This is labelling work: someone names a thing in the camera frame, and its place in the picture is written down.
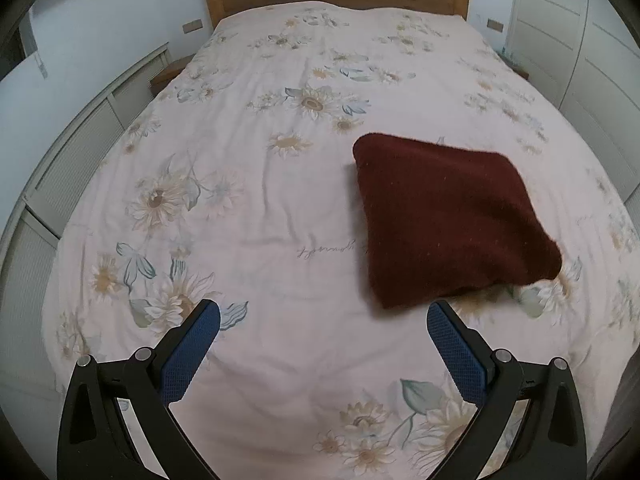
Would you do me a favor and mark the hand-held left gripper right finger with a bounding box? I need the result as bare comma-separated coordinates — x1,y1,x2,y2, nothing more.
426,300,587,480

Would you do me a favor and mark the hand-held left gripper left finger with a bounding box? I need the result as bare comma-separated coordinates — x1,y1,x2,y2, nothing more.
56,299,222,480

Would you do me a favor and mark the dark red knit sweater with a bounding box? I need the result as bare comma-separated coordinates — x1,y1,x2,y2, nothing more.
352,132,563,311

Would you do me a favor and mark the bed with floral duvet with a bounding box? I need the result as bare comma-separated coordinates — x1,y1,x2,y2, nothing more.
42,2,640,480

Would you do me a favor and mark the wooden nightstand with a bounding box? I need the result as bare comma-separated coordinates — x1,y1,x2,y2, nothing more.
149,54,197,92

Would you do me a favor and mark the white wardrobe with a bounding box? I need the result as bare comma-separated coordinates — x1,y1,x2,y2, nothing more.
502,0,640,206

